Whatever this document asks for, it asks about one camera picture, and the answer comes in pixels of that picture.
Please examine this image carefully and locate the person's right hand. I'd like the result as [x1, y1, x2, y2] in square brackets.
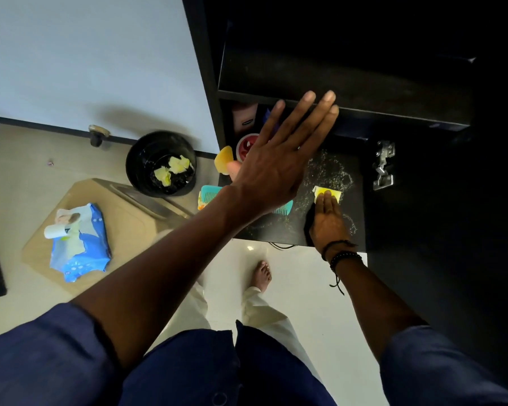
[309, 189, 356, 254]

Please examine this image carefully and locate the person's left hand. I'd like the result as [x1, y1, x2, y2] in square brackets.
[230, 90, 340, 216]

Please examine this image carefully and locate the red cream jar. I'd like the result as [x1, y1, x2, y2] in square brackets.
[235, 133, 260, 162]

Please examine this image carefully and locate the yellow cleaning wipe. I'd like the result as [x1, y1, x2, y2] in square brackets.
[312, 185, 343, 204]

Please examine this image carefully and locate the blue lotion bottle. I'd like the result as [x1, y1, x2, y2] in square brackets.
[261, 107, 280, 136]

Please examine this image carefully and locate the yellow makeup sponge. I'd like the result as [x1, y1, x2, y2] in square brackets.
[213, 145, 234, 175]

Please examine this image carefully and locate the pink lotion bottle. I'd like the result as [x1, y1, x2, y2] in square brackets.
[231, 101, 259, 136]

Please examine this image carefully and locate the teal comb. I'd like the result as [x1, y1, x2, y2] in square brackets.
[199, 184, 294, 217]

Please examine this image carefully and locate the person's left forearm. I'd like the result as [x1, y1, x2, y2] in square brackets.
[69, 186, 259, 373]

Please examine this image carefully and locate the person's right forearm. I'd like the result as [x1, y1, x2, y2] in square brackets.
[334, 257, 428, 362]

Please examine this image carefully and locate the person's right foot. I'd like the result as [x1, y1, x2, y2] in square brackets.
[251, 261, 273, 293]

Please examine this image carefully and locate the silver cabinet hinge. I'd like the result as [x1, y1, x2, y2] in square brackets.
[372, 140, 397, 192]

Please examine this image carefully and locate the black cabinet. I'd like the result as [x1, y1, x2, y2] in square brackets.
[181, 0, 508, 398]

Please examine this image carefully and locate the black shelf board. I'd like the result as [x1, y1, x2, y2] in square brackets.
[218, 19, 477, 133]

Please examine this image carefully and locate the black waste bin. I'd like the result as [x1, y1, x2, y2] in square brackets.
[125, 130, 198, 197]

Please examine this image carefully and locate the beige plastic stool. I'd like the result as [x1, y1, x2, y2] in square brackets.
[21, 178, 195, 297]

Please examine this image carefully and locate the white cabinet door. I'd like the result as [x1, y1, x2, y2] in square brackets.
[0, 0, 220, 155]

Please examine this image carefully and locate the blue wipes packet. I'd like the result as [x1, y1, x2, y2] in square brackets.
[49, 202, 112, 284]

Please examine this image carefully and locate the navy blue shirt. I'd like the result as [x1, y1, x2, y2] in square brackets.
[0, 303, 508, 406]

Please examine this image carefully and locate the small white roll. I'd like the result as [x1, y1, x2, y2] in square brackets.
[43, 223, 71, 240]

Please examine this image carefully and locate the black thread bracelet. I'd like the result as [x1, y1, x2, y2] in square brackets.
[321, 239, 358, 297]

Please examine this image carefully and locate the black bead bracelet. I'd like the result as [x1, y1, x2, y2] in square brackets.
[329, 250, 364, 273]

